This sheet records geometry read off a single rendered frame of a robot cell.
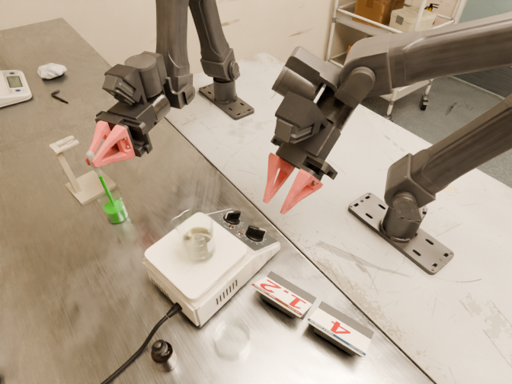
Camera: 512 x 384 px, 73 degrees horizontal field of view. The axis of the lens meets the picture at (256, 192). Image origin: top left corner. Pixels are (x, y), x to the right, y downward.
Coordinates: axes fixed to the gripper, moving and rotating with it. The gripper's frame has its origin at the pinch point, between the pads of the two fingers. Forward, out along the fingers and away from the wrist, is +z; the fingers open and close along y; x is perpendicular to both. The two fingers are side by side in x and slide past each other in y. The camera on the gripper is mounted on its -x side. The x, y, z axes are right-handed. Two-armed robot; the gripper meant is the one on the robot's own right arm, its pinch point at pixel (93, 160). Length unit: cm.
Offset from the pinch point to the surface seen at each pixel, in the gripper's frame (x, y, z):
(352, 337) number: 12, 49, 7
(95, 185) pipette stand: 14.1, -9.7, -4.2
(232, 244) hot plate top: 6.0, 27.5, 2.6
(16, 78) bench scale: 13, -63, -30
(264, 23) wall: 47, -41, -177
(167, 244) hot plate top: 5.8, 18.0, 6.7
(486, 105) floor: 113, 114, -252
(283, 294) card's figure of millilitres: 12.5, 37.0, 4.2
